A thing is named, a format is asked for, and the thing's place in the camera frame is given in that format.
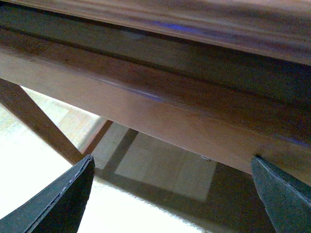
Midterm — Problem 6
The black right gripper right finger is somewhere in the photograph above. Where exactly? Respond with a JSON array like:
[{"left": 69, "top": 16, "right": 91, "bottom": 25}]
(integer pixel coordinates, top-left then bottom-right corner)
[{"left": 251, "top": 156, "right": 311, "bottom": 233}]

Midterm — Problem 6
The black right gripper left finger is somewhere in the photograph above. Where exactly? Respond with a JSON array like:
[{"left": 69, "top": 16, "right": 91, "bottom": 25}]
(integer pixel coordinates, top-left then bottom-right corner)
[{"left": 0, "top": 155, "right": 95, "bottom": 233}]

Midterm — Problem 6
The wooden pull-out keyboard tray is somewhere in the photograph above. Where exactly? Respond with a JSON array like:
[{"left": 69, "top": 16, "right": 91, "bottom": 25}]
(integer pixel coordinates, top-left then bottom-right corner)
[{"left": 0, "top": 29, "right": 311, "bottom": 183}]

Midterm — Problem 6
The wooden desk frame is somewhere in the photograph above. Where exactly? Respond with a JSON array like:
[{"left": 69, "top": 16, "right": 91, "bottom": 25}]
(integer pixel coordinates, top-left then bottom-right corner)
[{"left": 0, "top": 0, "right": 311, "bottom": 166}]

